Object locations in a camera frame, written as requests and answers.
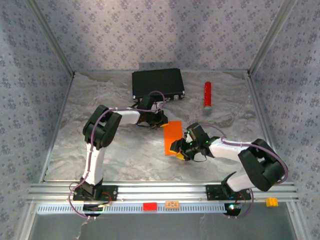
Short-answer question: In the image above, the orange paper sheet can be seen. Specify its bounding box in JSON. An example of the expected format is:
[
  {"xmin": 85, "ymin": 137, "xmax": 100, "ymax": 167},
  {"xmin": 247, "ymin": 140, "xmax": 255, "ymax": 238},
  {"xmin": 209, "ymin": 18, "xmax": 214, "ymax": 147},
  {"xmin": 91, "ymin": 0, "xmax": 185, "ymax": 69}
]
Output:
[{"xmin": 163, "ymin": 120, "xmax": 183, "ymax": 157}]

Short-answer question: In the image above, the black hard case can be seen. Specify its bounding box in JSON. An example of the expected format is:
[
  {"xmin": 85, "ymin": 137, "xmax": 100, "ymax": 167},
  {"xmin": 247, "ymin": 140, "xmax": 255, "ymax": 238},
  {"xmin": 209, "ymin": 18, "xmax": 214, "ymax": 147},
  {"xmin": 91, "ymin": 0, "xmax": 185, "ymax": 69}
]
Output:
[{"xmin": 131, "ymin": 68, "xmax": 186, "ymax": 104}]

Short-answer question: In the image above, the red microphone grey head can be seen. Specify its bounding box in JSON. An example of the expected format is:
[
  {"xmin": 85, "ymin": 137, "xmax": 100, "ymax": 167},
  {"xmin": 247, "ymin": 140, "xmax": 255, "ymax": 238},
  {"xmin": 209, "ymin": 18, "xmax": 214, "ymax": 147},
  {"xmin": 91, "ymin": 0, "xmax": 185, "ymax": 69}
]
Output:
[{"xmin": 202, "ymin": 81, "xmax": 213, "ymax": 116}]

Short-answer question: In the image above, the red block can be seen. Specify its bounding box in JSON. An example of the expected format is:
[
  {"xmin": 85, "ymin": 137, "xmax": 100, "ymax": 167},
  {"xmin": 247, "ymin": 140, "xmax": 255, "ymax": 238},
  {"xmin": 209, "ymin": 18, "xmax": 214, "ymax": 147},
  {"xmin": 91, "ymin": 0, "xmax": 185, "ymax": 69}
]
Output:
[{"xmin": 142, "ymin": 202, "xmax": 158, "ymax": 212}]

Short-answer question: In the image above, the small controller board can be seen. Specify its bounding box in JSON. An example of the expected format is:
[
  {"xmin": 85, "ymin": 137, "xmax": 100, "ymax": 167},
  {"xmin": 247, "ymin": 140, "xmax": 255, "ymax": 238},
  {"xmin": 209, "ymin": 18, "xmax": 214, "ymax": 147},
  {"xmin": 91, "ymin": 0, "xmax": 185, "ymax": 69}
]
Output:
[
  {"xmin": 224, "ymin": 202, "xmax": 243, "ymax": 216},
  {"xmin": 82, "ymin": 203, "xmax": 105, "ymax": 217}
]

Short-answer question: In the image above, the yellow toy brick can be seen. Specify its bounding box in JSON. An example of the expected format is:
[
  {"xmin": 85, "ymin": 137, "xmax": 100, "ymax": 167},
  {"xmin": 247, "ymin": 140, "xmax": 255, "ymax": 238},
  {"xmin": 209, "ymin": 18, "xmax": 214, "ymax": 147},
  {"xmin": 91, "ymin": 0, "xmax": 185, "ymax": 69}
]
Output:
[{"xmin": 265, "ymin": 197, "xmax": 279, "ymax": 208}]

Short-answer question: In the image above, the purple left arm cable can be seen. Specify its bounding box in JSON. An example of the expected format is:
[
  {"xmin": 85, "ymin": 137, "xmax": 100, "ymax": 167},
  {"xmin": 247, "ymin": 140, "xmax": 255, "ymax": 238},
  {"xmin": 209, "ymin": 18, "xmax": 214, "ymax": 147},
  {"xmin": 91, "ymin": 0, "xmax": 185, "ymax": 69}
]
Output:
[{"xmin": 68, "ymin": 90, "xmax": 166, "ymax": 221}]

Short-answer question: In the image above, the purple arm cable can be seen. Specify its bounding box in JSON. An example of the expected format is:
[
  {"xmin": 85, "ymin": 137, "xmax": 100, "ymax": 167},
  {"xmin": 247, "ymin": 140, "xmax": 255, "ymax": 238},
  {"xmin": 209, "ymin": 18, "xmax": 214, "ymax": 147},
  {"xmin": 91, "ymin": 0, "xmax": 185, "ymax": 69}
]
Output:
[
  {"xmin": 199, "ymin": 124, "xmax": 289, "ymax": 220},
  {"xmin": 68, "ymin": 90, "xmax": 166, "ymax": 221}
]

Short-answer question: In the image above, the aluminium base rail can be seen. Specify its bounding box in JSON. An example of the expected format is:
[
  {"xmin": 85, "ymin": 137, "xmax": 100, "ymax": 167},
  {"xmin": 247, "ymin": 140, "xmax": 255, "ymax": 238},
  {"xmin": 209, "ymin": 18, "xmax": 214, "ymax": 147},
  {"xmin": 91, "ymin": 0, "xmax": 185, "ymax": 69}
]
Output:
[{"xmin": 26, "ymin": 181, "xmax": 300, "ymax": 204}]

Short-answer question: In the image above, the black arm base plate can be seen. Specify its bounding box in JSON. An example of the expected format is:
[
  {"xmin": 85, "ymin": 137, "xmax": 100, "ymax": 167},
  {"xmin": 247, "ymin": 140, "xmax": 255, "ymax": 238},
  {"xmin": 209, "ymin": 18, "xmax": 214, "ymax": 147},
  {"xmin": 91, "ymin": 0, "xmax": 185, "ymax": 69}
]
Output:
[
  {"xmin": 205, "ymin": 184, "xmax": 252, "ymax": 201},
  {"xmin": 72, "ymin": 185, "xmax": 119, "ymax": 202}
]

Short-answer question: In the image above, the aluminium side rail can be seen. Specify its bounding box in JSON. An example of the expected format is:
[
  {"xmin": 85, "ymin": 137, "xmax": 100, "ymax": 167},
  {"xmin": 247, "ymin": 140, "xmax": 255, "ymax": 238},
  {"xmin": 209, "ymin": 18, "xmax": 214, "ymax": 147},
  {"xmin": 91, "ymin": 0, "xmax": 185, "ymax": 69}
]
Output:
[
  {"xmin": 246, "ymin": 72, "xmax": 285, "ymax": 182},
  {"xmin": 38, "ymin": 72, "xmax": 76, "ymax": 183}
]

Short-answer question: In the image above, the grey slotted cable duct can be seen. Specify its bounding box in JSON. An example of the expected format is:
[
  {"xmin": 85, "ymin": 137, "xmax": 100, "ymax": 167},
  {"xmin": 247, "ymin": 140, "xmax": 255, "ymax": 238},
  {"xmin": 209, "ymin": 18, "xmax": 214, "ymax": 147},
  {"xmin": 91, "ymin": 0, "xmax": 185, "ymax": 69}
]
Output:
[{"xmin": 36, "ymin": 201, "xmax": 227, "ymax": 215}]

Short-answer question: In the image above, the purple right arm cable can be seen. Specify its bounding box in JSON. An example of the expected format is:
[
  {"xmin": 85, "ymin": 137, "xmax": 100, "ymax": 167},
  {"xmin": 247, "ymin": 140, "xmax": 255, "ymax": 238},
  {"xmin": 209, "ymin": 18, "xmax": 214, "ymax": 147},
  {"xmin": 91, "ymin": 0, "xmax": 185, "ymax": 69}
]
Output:
[{"xmin": 199, "ymin": 124, "xmax": 289, "ymax": 220}]

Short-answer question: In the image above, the aluminium frame post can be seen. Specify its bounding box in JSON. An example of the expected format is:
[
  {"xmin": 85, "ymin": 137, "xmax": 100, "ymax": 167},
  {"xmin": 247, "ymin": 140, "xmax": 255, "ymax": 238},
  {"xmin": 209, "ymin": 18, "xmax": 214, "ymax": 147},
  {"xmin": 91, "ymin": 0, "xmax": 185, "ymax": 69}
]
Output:
[
  {"xmin": 26, "ymin": 0, "xmax": 76, "ymax": 77},
  {"xmin": 247, "ymin": 0, "xmax": 298, "ymax": 76}
]

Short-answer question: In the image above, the aluminium frame leg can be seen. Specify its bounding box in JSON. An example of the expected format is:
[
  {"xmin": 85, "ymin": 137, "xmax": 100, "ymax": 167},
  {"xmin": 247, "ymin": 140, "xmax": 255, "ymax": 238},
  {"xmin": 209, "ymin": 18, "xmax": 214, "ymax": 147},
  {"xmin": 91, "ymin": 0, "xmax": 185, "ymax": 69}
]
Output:
[
  {"xmin": 287, "ymin": 202, "xmax": 312, "ymax": 240},
  {"xmin": 18, "ymin": 202, "xmax": 38, "ymax": 240}
]

